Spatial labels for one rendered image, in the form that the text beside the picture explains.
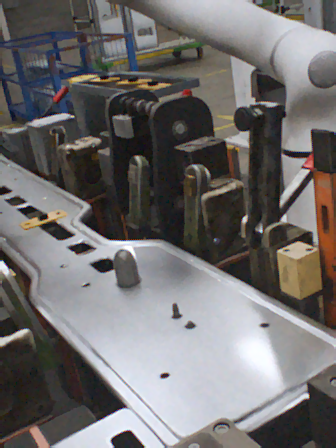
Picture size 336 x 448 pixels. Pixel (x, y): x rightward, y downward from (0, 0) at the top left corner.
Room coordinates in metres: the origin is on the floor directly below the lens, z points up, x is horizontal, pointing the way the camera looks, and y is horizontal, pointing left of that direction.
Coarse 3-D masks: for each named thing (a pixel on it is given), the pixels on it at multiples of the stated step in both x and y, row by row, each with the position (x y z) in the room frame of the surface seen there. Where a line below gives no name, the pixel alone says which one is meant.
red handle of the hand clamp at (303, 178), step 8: (312, 160) 0.72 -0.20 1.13; (304, 168) 0.72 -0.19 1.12; (312, 168) 0.72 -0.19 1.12; (296, 176) 0.72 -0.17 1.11; (304, 176) 0.71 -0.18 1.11; (312, 176) 0.72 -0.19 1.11; (296, 184) 0.71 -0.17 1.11; (304, 184) 0.71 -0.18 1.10; (288, 192) 0.71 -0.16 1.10; (296, 192) 0.70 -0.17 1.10; (280, 200) 0.70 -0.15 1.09; (288, 200) 0.70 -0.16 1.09; (280, 208) 0.69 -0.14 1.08; (288, 208) 0.70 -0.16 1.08; (280, 216) 0.69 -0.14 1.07; (256, 232) 0.69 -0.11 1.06
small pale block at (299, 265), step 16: (288, 256) 0.60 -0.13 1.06; (304, 256) 0.59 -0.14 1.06; (288, 272) 0.60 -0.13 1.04; (304, 272) 0.59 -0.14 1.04; (320, 272) 0.60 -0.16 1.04; (288, 288) 0.60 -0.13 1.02; (304, 288) 0.59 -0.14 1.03; (320, 288) 0.60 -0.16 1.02; (288, 304) 0.61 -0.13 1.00; (304, 304) 0.59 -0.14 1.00
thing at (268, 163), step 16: (240, 112) 0.68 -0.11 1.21; (256, 112) 0.69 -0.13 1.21; (272, 112) 0.68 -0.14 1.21; (240, 128) 0.68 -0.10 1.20; (256, 128) 0.70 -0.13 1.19; (272, 128) 0.68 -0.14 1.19; (256, 144) 0.70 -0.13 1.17; (272, 144) 0.68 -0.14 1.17; (256, 160) 0.70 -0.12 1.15; (272, 160) 0.68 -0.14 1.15; (256, 176) 0.70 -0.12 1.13; (272, 176) 0.68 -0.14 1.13; (256, 192) 0.70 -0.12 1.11; (272, 192) 0.67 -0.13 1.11; (256, 208) 0.70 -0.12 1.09; (272, 208) 0.67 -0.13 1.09; (256, 224) 0.70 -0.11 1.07; (256, 240) 0.69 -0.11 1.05
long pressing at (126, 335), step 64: (64, 192) 1.17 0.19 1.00; (64, 256) 0.86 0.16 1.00; (192, 256) 0.77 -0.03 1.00; (64, 320) 0.67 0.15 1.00; (128, 320) 0.63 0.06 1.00; (192, 320) 0.61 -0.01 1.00; (256, 320) 0.58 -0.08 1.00; (128, 384) 0.51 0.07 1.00; (192, 384) 0.49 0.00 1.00; (256, 384) 0.47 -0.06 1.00
